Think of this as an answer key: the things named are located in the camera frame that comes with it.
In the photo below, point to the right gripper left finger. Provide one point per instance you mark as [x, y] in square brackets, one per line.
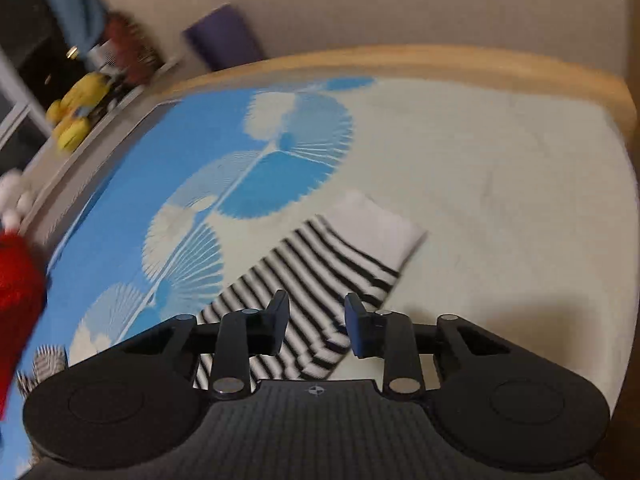
[242, 335]

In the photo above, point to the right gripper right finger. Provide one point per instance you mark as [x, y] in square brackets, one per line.
[389, 336]

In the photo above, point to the black white striped hooded top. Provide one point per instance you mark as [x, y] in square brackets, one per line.
[356, 246]

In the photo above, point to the blue white patterned bedsheet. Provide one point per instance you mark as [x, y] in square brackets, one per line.
[517, 212]

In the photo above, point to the red knitted blanket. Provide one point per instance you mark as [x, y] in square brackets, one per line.
[22, 292]

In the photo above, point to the yellow plush toys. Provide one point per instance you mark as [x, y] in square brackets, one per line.
[69, 116]

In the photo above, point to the white plush bunny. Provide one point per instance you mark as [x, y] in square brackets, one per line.
[16, 200]

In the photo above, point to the purple bag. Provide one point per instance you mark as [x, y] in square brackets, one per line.
[222, 39]

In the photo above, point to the dark red plush pillow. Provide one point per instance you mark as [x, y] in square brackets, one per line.
[134, 50]

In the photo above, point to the blue curtain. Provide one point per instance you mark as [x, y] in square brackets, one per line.
[82, 22]

